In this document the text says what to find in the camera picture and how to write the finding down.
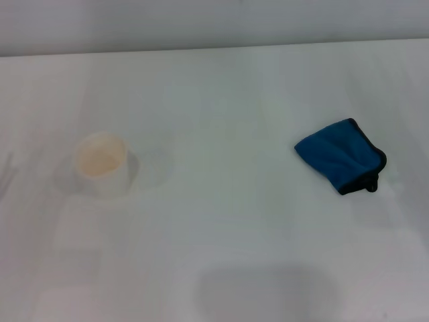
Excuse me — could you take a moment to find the white paper cup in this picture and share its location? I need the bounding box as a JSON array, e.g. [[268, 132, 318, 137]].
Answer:
[[72, 131, 141, 201]]

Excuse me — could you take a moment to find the blue rag with black trim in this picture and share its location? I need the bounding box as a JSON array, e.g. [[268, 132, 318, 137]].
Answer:
[[294, 117, 388, 197]]

